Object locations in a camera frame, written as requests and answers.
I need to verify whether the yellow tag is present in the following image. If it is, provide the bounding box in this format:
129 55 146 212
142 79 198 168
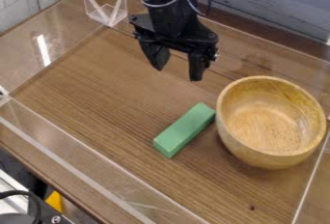
45 191 62 212

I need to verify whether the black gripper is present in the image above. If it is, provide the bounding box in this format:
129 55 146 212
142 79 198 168
128 0 217 81

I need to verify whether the brown wooden bowl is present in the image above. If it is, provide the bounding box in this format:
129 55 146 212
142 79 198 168
214 75 325 170

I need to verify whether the clear acrylic corner bracket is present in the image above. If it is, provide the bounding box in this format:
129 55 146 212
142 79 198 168
82 0 128 27

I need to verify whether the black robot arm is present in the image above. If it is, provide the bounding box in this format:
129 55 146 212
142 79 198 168
128 0 217 81

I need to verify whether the green rectangular block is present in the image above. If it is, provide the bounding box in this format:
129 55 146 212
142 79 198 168
153 102 214 158

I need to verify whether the clear acrylic tray wall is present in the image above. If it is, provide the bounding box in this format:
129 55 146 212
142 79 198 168
0 86 208 224

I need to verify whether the black cable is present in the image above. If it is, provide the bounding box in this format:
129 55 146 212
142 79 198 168
0 189 42 224

